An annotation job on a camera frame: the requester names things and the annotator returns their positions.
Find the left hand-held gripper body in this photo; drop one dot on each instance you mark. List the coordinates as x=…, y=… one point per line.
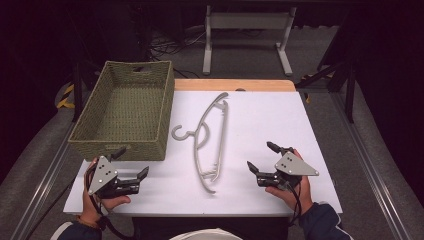
x=101, y=175

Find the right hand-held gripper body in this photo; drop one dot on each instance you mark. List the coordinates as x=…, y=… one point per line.
x=293, y=166

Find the green woven basket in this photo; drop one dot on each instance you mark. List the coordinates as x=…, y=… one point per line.
x=131, y=110

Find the grey plastic clothes hanger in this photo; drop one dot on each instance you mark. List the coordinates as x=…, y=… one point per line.
x=221, y=133

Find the person's right hand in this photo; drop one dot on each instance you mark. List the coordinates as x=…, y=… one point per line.
x=296, y=195

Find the person's left hand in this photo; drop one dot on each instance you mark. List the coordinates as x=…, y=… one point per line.
x=90, y=206

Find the black metal stand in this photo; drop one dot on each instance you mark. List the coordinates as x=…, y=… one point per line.
x=77, y=93
x=348, y=90

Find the person's white cap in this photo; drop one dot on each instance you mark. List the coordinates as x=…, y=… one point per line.
x=205, y=234

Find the grey metal stand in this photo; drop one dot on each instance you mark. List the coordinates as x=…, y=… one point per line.
x=246, y=21

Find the aluminium floor rail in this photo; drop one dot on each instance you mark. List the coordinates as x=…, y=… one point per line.
x=43, y=186
x=373, y=166

